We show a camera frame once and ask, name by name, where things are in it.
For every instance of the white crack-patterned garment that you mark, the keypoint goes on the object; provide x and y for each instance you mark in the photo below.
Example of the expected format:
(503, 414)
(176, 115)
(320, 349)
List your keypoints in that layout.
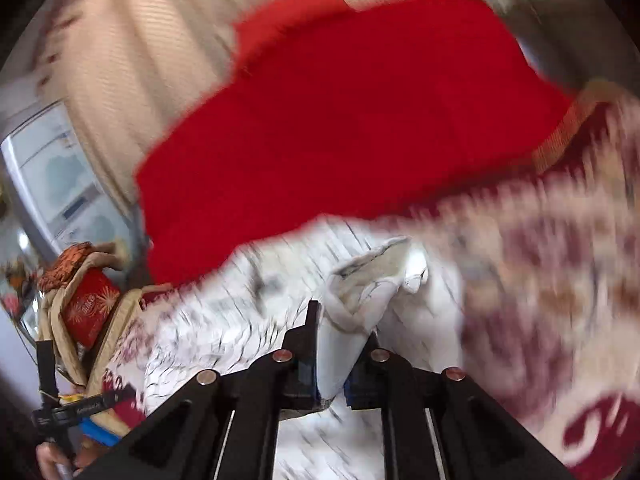
(280, 270)

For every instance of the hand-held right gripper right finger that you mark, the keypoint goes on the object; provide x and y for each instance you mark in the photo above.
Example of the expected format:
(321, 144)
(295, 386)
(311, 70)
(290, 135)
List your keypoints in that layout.
(357, 390)

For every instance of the grey framed window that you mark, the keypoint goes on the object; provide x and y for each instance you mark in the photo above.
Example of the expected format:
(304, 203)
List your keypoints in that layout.
(55, 175)

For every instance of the person's left hand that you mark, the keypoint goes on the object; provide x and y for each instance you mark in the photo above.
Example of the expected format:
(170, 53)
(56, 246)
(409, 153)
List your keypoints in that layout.
(47, 460)

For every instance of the red gold decorated cushion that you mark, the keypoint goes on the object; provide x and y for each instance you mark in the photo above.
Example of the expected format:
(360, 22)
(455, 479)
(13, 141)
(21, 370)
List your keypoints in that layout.
(60, 345)

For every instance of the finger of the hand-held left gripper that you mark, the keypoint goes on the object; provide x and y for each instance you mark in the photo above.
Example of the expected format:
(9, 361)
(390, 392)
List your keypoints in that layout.
(100, 434)

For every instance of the red cloth sheet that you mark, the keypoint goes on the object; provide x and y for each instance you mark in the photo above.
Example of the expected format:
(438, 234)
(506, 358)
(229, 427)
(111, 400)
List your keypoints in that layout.
(325, 135)

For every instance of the maroon floral blanket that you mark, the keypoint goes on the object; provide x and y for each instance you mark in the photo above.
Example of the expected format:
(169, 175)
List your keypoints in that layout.
(525, 285)

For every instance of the orange patterned cushion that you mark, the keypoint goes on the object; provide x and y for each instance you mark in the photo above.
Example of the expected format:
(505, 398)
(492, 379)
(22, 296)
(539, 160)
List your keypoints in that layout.
(65, 265)

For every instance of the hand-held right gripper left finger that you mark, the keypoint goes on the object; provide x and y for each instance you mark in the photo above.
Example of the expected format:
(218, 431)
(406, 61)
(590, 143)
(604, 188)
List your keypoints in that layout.
(307, 385)

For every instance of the red gift box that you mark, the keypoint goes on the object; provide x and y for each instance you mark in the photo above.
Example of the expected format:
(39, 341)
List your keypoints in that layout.
(90, 310)

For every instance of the beige curtain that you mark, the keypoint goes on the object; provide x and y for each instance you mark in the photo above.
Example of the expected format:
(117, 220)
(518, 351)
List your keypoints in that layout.
(135, 60)

